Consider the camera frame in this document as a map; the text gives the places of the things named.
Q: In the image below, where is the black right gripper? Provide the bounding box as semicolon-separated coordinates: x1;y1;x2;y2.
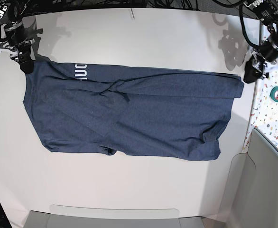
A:
1;25;34;74

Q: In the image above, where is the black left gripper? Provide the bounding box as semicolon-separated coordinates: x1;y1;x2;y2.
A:
243;40;278;83

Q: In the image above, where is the navy blue t-shirt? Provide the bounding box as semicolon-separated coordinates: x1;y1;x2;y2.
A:
23;61;244;161

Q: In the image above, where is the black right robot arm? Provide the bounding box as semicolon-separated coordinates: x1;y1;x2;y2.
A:
0;0;34;74

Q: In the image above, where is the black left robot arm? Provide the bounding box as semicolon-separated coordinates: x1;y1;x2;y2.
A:
239;0;278;84

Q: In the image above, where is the green tape roll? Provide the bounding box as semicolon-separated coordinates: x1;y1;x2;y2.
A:
270;86;278;103

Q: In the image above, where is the terrazzo patterned side table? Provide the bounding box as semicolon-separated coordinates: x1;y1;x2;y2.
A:
242;19;278;164

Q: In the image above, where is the grey plastic bin right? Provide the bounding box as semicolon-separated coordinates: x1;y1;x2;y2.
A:
217;128;278;228

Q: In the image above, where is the grey plastic bin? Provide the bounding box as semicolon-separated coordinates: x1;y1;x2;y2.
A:
217;128;278;228
24;205;204;228

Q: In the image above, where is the grey plastic bin front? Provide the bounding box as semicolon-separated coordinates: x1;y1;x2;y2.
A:
24;205;204;228

